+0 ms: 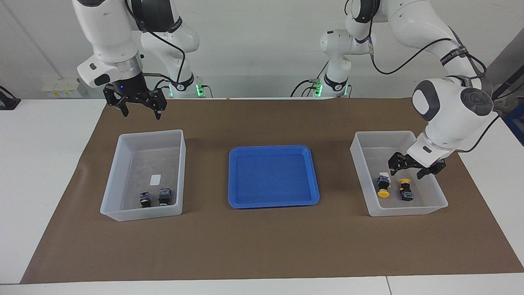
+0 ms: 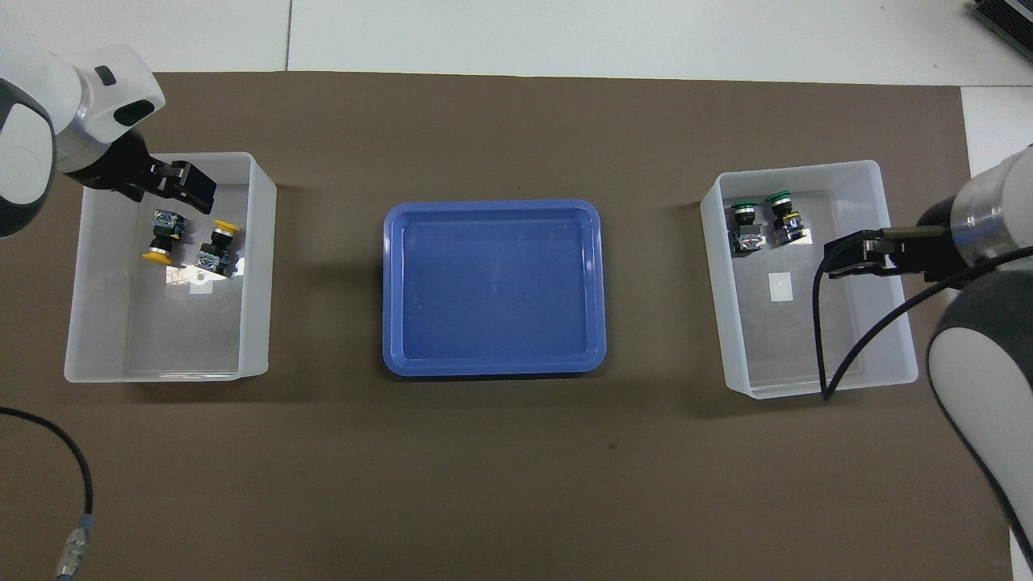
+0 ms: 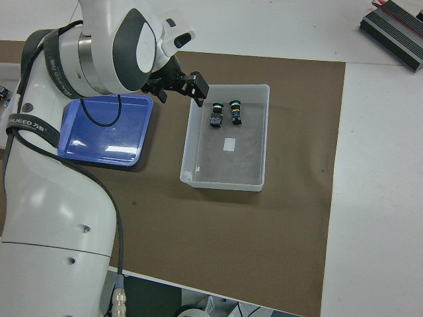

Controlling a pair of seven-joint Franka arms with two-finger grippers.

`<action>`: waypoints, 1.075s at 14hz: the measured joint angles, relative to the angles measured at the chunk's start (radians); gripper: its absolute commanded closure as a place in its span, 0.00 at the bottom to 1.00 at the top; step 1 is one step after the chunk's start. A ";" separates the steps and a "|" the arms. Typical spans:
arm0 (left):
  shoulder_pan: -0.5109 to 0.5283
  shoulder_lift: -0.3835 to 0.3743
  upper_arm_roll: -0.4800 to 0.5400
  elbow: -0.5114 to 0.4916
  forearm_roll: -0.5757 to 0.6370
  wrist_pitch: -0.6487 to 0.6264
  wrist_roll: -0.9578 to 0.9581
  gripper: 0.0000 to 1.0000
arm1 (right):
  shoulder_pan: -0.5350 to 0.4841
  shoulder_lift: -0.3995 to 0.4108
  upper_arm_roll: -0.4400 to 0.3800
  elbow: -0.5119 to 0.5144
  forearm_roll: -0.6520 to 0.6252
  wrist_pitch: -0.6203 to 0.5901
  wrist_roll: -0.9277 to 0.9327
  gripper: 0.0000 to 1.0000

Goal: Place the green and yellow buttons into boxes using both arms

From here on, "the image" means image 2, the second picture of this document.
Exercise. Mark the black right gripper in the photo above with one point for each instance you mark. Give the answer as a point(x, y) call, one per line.
point(936, 250)

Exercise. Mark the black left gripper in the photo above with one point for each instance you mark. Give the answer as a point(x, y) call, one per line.
point(121, 165)

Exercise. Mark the yellow mushroom push button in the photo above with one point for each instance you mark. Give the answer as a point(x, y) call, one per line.
point(164, 234)
point(218, 246)

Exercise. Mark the green push button yellow clip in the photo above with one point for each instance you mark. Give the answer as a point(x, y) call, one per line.
point(784, 218)

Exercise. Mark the green push button switch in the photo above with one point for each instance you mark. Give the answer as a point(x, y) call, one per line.
point(746, 230)

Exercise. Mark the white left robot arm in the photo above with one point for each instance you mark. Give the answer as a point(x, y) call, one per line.
point(97, 97)

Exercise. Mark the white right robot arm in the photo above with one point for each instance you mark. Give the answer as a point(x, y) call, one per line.
point(984, 363)

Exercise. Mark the plain white sticker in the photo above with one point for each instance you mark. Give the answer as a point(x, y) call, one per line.
point(781, 287)

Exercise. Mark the white sticker with hole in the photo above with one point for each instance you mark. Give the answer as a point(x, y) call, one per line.
point(199, 286)

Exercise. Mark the translucent white plastic box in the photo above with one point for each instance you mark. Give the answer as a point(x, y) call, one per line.
point(783, 355)
point(161, 339)

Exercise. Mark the black finned device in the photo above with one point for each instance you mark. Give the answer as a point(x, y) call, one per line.
point(1005, 16)

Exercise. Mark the blue plastic tray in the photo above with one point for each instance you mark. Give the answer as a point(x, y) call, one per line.
point(492, 290)

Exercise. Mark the brown table mat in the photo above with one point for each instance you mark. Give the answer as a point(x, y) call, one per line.
point(500, 484)

